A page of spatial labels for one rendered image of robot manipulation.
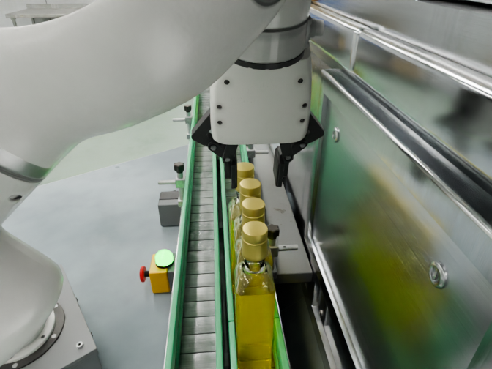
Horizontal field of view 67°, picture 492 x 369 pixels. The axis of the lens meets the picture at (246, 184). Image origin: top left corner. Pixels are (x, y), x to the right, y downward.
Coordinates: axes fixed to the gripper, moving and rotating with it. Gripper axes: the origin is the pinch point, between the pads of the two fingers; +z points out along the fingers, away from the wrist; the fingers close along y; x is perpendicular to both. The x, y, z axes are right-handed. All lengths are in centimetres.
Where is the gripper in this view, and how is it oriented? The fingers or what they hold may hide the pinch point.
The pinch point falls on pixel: (255, 168)
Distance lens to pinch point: 44.3
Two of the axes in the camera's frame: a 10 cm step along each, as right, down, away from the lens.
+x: 0.7, 7.2, -6.9
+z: -0.2, 7.0, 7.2
